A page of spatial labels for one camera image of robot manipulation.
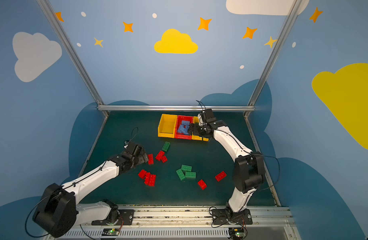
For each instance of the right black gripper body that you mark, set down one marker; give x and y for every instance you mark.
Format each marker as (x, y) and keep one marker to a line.
(194, 129)

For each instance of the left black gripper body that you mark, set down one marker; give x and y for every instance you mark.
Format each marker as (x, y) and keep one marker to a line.
(142, 155)

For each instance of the green brick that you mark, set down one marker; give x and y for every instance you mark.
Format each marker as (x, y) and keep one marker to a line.
(186, 168)
(190, 175)
(166, 146)
(181, 174)

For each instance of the large light blue brick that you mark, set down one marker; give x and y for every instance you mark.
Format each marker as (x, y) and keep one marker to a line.
(185, 123)

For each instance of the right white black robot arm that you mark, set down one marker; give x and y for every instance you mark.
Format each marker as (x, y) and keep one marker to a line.
(249, 170)

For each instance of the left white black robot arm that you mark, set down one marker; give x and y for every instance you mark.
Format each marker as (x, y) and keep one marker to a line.
(60, 209)

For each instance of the right yellow bin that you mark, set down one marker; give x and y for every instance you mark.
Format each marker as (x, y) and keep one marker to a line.
(202, 138)

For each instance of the yellow bin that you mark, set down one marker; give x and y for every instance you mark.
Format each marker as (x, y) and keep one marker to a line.
(202, 138)
(167, 125)

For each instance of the red long brick centre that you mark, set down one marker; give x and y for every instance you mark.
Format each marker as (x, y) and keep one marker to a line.
(160, 155)

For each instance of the red middle bin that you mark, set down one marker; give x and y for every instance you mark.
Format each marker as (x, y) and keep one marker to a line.
(179, 119)

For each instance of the red brick pair lower left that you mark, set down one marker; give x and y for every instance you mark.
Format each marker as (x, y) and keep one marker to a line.
(150, 179)

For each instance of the small red square brick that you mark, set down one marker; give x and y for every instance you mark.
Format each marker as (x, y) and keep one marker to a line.
(164, 159)

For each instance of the left yellow bin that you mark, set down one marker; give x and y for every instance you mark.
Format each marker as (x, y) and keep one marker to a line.
(167, 125)

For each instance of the left controller board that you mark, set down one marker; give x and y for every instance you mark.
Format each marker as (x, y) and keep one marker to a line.
(110, 232)

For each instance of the controller board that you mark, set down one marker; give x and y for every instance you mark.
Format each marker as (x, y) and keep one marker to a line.
(237, 233)
(110, 232)

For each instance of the right controller board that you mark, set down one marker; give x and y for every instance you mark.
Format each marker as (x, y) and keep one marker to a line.
(237, 233)

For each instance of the aluminium back frame bar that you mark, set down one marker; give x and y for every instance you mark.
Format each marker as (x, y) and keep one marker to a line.
(137, 108)

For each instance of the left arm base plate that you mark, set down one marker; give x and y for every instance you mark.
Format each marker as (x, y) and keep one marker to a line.
(121, 217)

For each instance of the aluminium front rail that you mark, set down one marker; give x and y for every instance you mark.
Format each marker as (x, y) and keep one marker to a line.
(191, 223)

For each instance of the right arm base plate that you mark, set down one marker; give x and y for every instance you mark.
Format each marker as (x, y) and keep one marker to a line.
(222, 217)

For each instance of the aluminium right frame post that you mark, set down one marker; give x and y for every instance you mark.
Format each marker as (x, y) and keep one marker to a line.
(283, 34)

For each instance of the aluminium frame post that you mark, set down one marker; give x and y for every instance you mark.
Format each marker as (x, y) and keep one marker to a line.
(49, 13)
(283, 34)

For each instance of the aluminium left frame post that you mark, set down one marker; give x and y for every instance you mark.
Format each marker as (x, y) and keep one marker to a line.
(49, 13)

